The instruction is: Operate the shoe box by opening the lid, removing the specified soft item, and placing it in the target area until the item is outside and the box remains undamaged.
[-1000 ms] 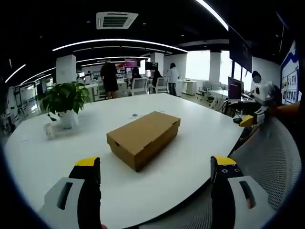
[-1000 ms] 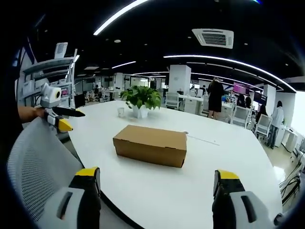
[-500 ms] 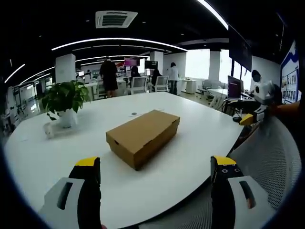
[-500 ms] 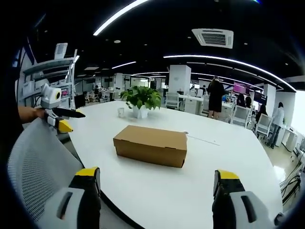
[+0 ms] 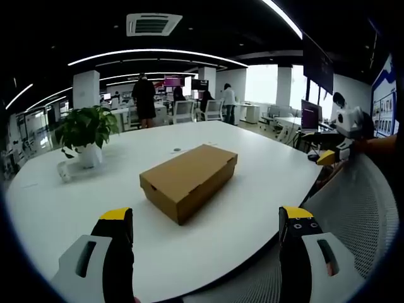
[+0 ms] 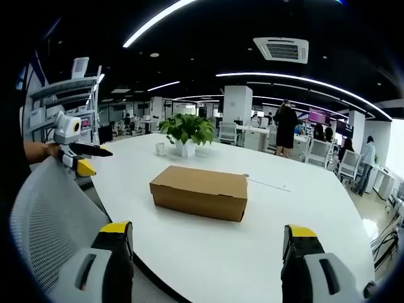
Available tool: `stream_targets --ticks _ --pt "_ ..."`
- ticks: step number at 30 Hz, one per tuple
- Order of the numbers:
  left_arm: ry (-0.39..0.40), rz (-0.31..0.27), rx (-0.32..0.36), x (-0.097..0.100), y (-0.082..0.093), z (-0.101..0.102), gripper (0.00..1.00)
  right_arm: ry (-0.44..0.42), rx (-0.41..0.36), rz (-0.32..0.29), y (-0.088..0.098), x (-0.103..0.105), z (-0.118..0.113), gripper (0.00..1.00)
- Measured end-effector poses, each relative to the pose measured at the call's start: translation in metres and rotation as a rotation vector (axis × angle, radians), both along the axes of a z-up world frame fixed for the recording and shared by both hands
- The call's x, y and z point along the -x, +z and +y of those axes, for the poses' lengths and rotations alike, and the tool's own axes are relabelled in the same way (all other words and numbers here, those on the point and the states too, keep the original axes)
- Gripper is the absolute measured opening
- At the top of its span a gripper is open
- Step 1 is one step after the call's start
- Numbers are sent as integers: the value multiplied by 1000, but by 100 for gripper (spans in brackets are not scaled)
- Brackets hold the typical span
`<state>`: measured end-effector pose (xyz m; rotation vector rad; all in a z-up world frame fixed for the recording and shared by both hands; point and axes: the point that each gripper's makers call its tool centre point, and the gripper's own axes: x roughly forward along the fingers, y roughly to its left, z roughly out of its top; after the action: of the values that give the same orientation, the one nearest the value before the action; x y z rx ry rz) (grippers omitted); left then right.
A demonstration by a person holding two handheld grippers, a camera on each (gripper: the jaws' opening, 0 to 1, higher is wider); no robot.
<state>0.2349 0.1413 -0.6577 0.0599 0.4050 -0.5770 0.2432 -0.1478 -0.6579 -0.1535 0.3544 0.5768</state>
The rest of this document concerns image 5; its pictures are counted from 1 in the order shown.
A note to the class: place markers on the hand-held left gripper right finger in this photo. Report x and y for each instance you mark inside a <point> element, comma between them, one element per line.
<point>303,252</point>

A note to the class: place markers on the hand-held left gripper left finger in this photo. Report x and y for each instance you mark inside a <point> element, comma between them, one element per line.
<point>94,252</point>

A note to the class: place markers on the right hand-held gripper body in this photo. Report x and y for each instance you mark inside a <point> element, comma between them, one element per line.
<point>348,121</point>

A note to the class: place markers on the brown cardboard shoe box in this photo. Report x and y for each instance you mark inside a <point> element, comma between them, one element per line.
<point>189,176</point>

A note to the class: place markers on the person's left hand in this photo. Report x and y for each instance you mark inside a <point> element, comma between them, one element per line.
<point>137,300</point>

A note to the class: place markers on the computer monitor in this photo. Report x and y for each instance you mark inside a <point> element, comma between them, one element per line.
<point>311,113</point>

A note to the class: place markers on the grey mesh chair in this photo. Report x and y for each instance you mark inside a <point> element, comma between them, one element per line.
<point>353,202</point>

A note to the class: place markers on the dark hanging screen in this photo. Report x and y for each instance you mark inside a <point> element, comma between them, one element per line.
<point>318,66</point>

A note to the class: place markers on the small white object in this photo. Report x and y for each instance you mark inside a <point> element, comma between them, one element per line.
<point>65,172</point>

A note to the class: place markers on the green potted plant white pot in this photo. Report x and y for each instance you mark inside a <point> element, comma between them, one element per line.
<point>86,129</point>

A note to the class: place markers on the white office chair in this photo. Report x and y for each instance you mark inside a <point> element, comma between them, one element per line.
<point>214,109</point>
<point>183,110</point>

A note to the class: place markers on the long curved ceiling light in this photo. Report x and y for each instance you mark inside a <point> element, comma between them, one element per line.
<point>151,52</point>

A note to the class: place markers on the ceiling air conditioner vent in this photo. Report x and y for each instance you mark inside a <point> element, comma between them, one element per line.
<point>154,24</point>

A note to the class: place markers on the wall poster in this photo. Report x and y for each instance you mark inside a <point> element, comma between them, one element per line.
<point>385,104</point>

